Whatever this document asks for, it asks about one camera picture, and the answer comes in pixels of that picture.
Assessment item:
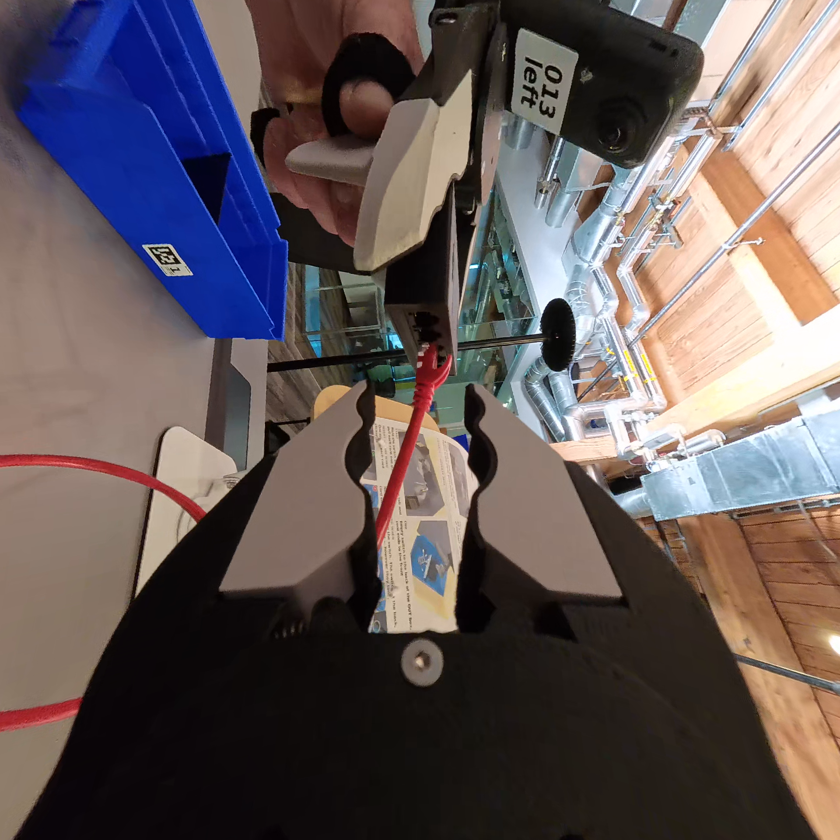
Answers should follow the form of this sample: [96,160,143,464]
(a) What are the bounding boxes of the blue plastic bin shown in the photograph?
[14,0,290,342]

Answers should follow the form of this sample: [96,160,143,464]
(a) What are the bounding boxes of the silver ventilation ducts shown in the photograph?
[525,118,840,526]

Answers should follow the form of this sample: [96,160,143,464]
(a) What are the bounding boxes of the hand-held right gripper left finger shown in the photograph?
[218,381,385,632]

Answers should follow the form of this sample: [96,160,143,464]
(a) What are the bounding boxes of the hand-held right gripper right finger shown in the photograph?
[455,385,624,632]

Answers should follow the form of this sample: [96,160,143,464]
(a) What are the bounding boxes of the white rounded base board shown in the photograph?
[134,427,240,598]

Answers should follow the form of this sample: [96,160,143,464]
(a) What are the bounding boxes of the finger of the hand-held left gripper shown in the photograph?
[353,71,475,275]

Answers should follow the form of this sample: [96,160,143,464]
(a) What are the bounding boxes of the person's left hand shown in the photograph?
[246,0,427,247]

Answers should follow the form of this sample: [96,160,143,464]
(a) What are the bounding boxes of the black pole stand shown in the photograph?
[266,298,578,374]

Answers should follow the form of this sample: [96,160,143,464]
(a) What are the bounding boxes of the black network switch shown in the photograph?
[382,190,460,375]

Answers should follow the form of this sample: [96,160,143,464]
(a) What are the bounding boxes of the red ethernet cable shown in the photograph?
[0,343,455,735]

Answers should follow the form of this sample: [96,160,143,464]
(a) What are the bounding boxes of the printed instruction sheet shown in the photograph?
[360,413,480,634]

